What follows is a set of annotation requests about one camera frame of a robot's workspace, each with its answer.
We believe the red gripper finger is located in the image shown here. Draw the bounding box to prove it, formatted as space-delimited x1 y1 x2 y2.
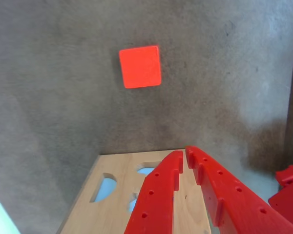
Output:
124 150 184 234
185 145 293 234

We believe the red cube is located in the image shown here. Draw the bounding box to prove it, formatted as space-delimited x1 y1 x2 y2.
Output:
119 44 162 89

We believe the wooden shape sorter box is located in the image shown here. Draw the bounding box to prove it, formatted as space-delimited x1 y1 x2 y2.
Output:
56 148 212 234

